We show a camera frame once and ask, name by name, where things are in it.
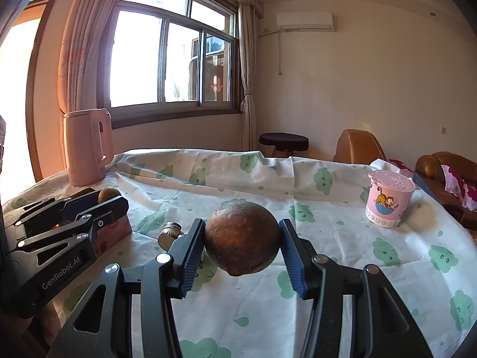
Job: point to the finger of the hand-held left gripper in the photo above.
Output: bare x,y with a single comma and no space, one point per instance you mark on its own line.
108,212
37,212

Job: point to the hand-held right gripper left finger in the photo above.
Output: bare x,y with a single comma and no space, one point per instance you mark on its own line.
190,264

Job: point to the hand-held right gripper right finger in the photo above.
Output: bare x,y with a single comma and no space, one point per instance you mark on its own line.
294,264

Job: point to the kiwi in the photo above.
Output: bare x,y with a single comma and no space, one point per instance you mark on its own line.
108,194

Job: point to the rectangular metal tin box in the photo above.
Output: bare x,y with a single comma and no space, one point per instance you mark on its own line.
117,236

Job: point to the brown round fruit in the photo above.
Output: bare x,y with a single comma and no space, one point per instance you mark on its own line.
242,238

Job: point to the small round jar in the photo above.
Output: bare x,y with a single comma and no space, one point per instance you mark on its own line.
169,234

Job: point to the white green-cloud tablecloth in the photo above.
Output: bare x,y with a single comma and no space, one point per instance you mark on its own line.
335,298

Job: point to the pink electric kettle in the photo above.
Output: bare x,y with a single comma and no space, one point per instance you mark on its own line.
84,149

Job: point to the pink cartoon mug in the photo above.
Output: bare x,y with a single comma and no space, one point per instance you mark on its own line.
389,201

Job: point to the dark round stool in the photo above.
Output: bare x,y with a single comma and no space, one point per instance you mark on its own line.
284,141

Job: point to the brown leather armchair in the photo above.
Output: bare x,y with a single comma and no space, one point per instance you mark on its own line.
357,145

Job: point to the sliding glass window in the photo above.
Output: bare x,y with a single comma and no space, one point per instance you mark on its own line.
141,63

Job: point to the brown leather sofa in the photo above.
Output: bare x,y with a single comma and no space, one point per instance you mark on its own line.
428,164

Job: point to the wide pink curtain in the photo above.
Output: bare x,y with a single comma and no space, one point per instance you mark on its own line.
85,44

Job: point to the pink floral pillow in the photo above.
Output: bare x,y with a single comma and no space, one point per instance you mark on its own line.
456,184

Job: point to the narrow beige curtain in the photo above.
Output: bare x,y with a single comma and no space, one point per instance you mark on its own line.
249,82

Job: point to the air conditioner pipe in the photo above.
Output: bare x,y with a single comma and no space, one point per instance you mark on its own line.
280,52

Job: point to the white air conditioner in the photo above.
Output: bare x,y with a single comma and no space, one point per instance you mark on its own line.
305,20

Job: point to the wooden door frame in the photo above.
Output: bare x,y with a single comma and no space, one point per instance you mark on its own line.
35,100

